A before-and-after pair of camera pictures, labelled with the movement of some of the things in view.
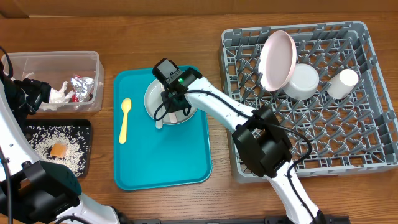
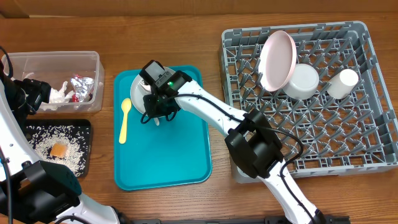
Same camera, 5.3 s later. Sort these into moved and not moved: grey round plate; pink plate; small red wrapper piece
Moved: grey round plate
Not moved: small red wrapper piece; pink plate
